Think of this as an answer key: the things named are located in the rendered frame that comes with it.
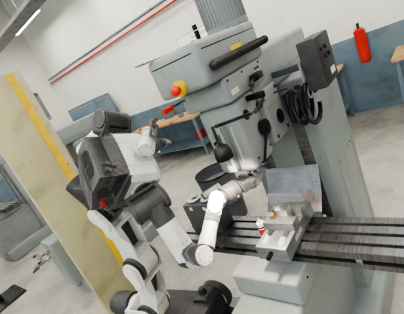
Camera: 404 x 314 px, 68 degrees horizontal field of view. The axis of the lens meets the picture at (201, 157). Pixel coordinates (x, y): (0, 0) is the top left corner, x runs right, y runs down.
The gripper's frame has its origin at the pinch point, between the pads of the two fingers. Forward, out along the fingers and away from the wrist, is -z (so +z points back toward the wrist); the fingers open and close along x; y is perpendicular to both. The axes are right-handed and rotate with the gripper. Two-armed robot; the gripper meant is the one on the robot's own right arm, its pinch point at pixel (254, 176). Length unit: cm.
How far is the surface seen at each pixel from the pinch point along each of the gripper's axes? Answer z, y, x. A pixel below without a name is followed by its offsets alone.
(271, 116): -16.3, -23.2, -5.5
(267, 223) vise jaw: 6.2, 21.0, -6.4
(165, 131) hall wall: -171, 69, 629
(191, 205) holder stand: 22.7, 13.2, 38.7
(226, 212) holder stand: 8.5, 24.2, 29.2
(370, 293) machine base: -41, 103, -7
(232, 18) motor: -19, -69, 1
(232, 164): 11.3, -13.7, -6.2
